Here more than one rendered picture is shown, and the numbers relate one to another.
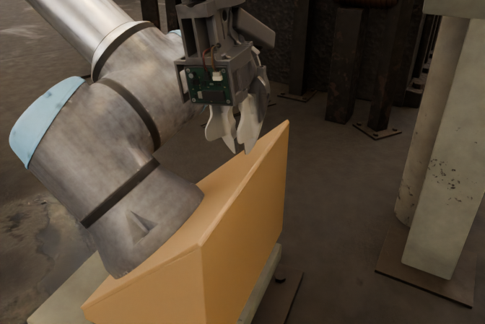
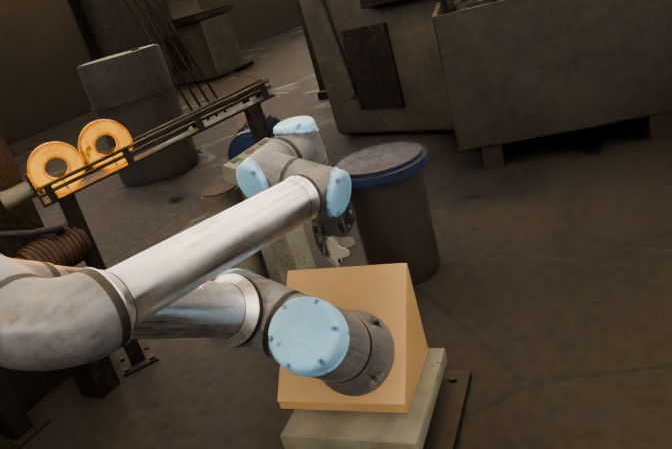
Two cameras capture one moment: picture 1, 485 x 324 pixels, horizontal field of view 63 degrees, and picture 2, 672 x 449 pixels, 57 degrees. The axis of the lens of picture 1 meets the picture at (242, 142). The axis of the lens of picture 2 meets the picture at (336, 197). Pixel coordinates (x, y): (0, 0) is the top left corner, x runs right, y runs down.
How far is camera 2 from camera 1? 1.45 m
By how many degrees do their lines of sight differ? 79
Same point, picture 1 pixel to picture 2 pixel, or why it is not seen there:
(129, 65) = (268, 288)
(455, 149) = (295, 242)
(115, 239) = (381, 337)
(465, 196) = (309, 262)
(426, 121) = (248, 262)
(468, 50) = not seen: hidden behind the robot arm
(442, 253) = not seen: hidden behind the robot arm
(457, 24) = (230, 199)
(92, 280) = (374, 426)
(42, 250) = not seen: outside the picture
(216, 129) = (340, 252)
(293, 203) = (246, 395)
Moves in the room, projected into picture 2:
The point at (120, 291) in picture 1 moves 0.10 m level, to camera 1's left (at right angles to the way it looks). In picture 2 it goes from (406, 346) to (414, 372)
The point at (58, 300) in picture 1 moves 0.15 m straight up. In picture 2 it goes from (396, 435) to (379, 376)
